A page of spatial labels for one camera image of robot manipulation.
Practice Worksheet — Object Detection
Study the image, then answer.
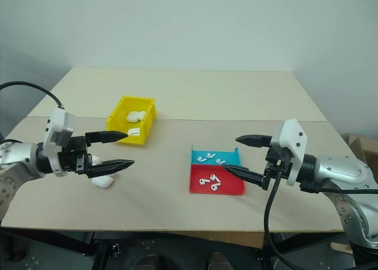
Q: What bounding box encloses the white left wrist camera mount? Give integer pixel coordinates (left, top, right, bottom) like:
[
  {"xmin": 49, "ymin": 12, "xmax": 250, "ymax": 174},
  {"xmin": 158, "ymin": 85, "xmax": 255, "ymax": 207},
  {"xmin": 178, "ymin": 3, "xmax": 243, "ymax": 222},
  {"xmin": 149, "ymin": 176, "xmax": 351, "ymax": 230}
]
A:
[{"xmin": 43, "ymin": 106, "xmax": 76, "ymax": 178}]

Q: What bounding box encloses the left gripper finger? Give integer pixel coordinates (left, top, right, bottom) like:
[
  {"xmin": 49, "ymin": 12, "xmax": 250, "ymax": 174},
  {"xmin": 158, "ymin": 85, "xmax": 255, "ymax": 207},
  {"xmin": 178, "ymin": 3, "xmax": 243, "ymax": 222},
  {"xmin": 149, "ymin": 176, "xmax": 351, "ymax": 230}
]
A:
[
  {"xmin": 84, "ymin": 130, "xmax": 130, "ymax": 146},
  {"xmin": 86, "ymin": 159, "xmax": 136, "ymax": 180}
]

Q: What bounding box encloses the brown cardboard box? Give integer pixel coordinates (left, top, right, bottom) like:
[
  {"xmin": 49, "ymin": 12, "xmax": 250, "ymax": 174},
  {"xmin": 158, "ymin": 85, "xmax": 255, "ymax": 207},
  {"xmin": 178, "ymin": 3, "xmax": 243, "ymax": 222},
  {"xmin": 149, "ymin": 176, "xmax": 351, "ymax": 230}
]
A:
[{"xmin": 347, "ymin": 133, "xmax": 378, "ymax": 165}]

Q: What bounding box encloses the yellow plastic bin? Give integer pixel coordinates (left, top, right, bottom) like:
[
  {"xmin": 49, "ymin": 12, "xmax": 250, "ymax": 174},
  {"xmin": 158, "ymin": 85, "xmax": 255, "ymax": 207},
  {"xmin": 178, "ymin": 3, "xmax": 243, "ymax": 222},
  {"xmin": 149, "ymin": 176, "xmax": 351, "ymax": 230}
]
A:
[{"xmin": 106, "ymin": 95, "xmax": 158, "ymax": 148}]

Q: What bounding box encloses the blue and red tray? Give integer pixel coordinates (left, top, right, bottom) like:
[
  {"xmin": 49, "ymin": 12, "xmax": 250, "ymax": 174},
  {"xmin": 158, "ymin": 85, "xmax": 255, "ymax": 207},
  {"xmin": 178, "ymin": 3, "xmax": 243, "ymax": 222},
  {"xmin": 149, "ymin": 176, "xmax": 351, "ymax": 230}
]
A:
[{"xmin": 188, "ymin": 144, "xmax": 246, "ymax": 196}]

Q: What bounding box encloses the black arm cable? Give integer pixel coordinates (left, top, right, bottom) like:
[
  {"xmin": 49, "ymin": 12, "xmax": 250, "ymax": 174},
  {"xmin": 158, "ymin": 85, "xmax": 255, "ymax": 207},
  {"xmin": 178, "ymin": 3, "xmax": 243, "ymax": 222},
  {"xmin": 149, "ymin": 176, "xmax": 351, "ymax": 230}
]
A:
[
  {"xmin": 263, "ymin": 161, "xmax": 378, "ymax": 270},
  {"xmin": 0, "ymin": 81, "xmax": 66, "ymax": 109}
]

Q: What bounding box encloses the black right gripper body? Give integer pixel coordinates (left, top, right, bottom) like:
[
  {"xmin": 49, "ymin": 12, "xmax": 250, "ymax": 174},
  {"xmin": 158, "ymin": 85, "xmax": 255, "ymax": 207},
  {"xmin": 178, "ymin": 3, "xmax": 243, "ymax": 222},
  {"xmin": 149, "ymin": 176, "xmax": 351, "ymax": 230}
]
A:
[{"xmin": 262, "ymin": 144, "xmax": 293, "ymax": 191}]

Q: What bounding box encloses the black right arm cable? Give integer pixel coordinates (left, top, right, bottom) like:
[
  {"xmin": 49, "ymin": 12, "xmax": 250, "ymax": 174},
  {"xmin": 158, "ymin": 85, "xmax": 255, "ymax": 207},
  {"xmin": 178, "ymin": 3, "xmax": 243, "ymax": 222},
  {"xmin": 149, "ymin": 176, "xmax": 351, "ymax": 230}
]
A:
[{"xmin": 263, "ymin": 161, "xmax": 378, "ymax": 270}]

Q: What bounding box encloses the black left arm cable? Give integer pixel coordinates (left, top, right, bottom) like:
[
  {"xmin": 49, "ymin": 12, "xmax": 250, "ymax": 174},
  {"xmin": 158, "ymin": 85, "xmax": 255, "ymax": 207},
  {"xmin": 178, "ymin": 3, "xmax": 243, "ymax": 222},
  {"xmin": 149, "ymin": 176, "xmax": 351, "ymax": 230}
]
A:
[{"xmin": 0, "ymin": 81, "xmax": 66, "ymax": 109}]

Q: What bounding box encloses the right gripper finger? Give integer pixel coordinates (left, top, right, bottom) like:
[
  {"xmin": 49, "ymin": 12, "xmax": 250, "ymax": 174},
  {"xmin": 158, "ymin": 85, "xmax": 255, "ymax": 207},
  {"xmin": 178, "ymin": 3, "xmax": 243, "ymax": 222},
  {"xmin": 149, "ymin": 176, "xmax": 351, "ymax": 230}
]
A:
[
  {"xmin": 221, "ymin": 164, "xmax": 266, "ymax": 190},
  {"xmin": 234, "ymin": 134, "xmax": 273, "ymax": 148}
]

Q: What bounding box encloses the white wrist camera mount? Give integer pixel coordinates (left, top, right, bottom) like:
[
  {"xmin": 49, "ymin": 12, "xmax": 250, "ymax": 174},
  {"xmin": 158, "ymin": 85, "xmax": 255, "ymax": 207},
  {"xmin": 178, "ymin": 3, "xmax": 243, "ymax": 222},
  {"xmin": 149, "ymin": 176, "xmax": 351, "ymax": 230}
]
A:
[
  {"xmin": 43, "ymin": 106, "xmax": 76, "ymax": 178},
  {"xmin": 269, "ymin": 119, "xmax": 309, "ymax": 187}
]

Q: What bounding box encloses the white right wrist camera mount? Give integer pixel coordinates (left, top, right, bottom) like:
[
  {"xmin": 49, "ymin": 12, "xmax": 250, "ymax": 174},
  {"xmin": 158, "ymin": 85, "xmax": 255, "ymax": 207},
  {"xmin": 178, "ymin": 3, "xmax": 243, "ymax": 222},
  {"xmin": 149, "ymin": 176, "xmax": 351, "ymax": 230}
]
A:
[{"xmin": 269, "ymin": 119, "xmax": 309, "ymax": 187}]

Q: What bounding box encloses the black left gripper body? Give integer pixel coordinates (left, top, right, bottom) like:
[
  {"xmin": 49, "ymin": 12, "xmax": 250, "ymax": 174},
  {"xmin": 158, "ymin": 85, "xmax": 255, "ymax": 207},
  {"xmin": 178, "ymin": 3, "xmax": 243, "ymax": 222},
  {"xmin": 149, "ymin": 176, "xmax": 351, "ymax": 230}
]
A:
[{"xmin": 57, "ymin": 135, "xmax": 94, "ymax": 176}]

